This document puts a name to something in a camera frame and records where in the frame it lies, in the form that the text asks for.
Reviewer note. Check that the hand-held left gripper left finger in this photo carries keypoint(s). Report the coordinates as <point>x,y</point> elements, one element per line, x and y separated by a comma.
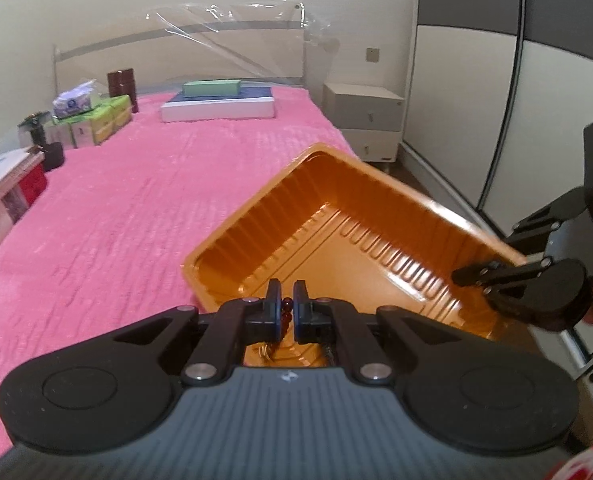
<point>272,305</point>

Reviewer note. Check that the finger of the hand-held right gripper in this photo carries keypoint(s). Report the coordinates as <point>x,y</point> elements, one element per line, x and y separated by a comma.
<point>546,220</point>
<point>496,275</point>

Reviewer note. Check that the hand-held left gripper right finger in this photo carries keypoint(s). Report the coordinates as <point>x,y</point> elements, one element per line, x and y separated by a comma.
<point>301,305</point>

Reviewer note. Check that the orange plastic tray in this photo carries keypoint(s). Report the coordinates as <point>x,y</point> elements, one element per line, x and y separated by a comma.
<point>356,220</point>

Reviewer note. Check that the wardrobe sliding door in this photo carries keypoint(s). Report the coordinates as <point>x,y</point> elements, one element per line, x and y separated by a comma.
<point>476,85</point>

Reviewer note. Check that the pink ribbed blanket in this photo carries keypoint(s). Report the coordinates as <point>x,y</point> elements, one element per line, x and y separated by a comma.
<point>126,210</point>

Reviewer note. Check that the white grey nightstand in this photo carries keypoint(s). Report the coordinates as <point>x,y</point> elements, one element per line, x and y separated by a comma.
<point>364,115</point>

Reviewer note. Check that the long white box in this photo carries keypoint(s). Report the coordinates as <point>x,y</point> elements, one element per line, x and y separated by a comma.
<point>216,110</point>

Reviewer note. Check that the red white cloth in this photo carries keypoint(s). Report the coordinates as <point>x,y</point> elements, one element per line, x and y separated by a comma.
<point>591,465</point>

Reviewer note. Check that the flat blue box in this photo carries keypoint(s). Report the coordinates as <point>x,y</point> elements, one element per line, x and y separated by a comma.
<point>256,92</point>

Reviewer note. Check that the long green box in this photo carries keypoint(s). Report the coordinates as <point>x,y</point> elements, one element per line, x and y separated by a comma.
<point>211,88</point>

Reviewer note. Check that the green tissue box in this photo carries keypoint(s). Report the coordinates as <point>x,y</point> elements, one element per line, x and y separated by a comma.
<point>102,127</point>
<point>119,110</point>

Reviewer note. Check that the black cup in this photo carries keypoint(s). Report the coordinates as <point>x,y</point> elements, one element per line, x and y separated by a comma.
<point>54,156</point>

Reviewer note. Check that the small white box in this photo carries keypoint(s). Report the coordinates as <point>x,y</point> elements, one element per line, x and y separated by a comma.
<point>69,135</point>

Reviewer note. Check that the clear plastic film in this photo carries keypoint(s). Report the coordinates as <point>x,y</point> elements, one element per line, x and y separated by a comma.
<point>256,40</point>

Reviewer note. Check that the white headboard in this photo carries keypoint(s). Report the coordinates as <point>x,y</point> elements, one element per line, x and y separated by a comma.
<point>176,55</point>

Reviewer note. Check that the dark brown box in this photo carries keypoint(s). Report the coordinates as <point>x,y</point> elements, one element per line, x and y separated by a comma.
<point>122,82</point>

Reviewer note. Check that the pink and red box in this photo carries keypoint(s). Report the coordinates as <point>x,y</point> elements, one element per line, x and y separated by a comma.
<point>29,187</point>

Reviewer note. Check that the white blue tissue pack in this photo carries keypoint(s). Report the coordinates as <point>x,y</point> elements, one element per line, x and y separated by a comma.
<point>75,100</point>

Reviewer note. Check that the flat brown box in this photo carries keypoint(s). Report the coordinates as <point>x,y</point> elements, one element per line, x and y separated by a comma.
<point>1,170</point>

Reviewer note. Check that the wall socket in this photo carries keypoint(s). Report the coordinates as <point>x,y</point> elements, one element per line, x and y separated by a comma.
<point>373,55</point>

